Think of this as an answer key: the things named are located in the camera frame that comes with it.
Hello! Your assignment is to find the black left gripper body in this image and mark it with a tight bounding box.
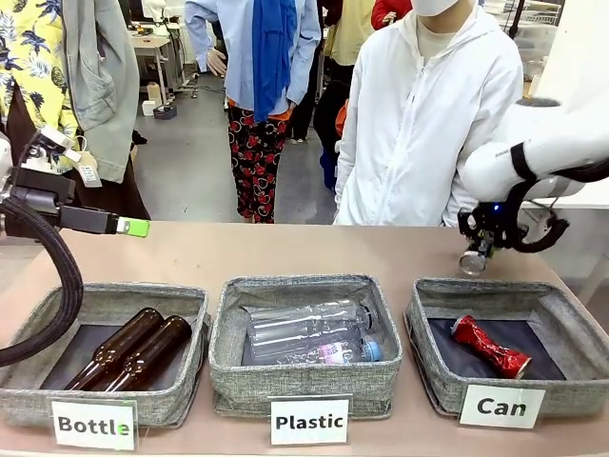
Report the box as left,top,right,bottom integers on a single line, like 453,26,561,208
10,167,120,235

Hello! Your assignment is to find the grey fabric basket labelled Plastic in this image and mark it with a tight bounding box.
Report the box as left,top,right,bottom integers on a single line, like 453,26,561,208
207,273,404,420

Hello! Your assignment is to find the blue shirt person's right hand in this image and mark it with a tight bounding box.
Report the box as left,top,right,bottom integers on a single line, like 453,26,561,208
206,47,229,78

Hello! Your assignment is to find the white face mask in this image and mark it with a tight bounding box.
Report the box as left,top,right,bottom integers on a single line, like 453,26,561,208
409,0,477,19

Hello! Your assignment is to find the grey fabric basket labelled Can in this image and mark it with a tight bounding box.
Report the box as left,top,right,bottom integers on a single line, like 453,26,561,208
403,277,609,419

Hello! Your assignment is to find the white Can label sign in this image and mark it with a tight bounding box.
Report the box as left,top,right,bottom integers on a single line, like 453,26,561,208
458,383,547,430

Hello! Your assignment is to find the person's left forearm white sleeve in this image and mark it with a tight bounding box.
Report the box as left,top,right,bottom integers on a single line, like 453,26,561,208
442,161,477,229

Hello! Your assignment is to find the metal wire shelf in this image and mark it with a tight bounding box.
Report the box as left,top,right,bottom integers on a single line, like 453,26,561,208
516,0,567,30

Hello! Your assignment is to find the brown glass bottle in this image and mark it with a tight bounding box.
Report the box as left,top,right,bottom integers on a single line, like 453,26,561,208
64,307,166,391
89,314,194,393

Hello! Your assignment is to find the person in white hoodie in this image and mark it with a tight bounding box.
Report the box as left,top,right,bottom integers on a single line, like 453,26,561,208
332,0,524,229

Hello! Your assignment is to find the person in light blue shirt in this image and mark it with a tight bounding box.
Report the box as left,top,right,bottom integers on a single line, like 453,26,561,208
184,0,323,225

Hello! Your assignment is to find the large clear plastic bottle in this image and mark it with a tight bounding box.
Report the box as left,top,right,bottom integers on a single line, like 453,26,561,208
245,298,380,361

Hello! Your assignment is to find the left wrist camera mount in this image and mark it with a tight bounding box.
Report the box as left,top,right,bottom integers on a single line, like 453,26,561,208
21,126,83,175

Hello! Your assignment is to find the grey denim jacket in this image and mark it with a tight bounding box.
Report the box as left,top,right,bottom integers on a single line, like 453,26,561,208
61,0,142,185

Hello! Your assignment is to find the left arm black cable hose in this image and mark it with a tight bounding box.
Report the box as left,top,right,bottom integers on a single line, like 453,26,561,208
0,194,86,368

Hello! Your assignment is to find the white Plastic label sign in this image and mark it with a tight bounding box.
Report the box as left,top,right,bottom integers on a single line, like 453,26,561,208
267,393,353,447

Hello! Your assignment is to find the person in red top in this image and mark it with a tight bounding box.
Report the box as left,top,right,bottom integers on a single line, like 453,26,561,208
370,0,414,30

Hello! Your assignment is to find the grey fabric basket labelled Bottle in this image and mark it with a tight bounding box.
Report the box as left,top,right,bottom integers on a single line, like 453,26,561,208
0,281,211,428

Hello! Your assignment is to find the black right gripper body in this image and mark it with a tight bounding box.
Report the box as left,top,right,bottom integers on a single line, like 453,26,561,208
457,201,530,259

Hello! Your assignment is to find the person in pale yellow shirt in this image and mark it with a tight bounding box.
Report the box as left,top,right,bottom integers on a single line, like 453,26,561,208
287,0,378,191

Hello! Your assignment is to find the person's right forearm white sleeve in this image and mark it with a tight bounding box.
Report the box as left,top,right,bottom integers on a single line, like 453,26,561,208
334,156,370,226

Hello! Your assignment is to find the white paper hang tag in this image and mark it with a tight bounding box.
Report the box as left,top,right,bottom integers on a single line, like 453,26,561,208
75,135,104,189

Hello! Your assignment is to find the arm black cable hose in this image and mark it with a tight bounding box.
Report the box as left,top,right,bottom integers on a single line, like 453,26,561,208
499,159,609,254
0,194,86,368

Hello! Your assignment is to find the blue scarf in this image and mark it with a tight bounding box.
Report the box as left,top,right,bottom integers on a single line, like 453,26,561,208
250,0,299,124

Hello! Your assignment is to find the white Bottle label sign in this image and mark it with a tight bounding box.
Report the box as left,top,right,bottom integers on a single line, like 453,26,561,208
50,398,139,452

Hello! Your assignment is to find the clear bottle with pink label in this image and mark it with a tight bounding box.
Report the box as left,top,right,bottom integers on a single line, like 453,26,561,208
285,338,385,367

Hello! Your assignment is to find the white side table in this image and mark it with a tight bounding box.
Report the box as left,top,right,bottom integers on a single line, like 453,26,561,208
521,180,609,306

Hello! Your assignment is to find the white background work table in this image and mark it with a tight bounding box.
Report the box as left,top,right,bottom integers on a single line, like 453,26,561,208
128,33,175,104

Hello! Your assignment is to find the crushed red can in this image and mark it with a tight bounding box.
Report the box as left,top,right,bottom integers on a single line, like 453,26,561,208
450,314,533,381

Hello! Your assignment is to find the person in yellow floral shirt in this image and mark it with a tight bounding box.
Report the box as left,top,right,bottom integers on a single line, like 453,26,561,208
0,0,152,221

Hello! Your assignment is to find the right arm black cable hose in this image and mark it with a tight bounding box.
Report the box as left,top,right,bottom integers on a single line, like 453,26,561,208
499,159,609,254

